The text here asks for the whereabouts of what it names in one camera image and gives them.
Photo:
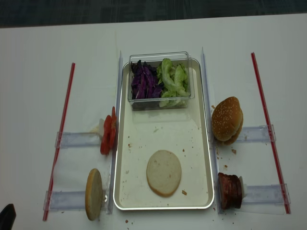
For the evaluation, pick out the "green lettuce pile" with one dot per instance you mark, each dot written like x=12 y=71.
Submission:
x=174 y=79

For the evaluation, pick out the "red tomato slices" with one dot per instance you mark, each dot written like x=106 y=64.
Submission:
x=108 y=138

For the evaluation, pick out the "brown meat patties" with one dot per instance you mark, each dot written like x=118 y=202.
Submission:
x=230 y=191

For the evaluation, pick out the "white pusher behind patties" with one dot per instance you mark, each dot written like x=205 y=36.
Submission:
x=243 y=187

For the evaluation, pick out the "purple cabbage leaves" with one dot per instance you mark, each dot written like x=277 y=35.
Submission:
x=146 y=81

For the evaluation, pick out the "clear plastic salad container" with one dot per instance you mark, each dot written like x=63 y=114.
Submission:
x=155 y=60

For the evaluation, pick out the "cream metal tray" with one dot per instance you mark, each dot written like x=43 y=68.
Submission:
x=182 y=131

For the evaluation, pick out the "white pusher behind tomatoes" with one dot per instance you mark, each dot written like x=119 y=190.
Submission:
x=101 y=128

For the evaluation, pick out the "flat bun slice on tray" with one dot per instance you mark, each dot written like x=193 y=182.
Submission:
x=163 y=173

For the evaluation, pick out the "sesame burger buns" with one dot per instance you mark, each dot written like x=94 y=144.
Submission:
x=227 y=121

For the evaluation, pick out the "upper left clear holder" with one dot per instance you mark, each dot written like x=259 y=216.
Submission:
x=85 y=139

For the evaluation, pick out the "clear holder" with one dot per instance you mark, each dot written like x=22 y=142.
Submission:
x=263 y=134
x=59 y=200
x=85 y=139
x=264 y=194

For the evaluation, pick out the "left red strip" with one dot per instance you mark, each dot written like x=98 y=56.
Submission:
x=57 y=143

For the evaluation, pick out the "red strip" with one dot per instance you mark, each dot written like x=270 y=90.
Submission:
x=57 y=143
x=286 y=200

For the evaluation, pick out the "upright bun slice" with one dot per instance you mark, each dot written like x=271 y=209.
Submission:
x=93 y=194

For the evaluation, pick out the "upper right clear holder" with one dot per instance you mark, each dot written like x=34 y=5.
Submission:
x=263 y=134

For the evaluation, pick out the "right red strip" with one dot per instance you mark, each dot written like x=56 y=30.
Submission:
x=286 y=200

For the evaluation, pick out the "lower left clear holder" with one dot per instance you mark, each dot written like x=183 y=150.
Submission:
x=59 y=200

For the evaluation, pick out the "lower right clear holder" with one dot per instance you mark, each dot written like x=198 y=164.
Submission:
x=264 y=194

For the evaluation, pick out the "black object at corner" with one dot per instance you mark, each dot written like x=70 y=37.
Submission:
x=7 y=217

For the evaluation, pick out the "left clear vertical rail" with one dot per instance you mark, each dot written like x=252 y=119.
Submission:
x=115 y=146

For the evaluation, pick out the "clear vertical rail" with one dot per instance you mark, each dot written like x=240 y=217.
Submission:
x=115 y=146
x=212 y=143

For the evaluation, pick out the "right clear vertical rail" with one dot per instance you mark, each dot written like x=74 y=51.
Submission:
x=212 y=143

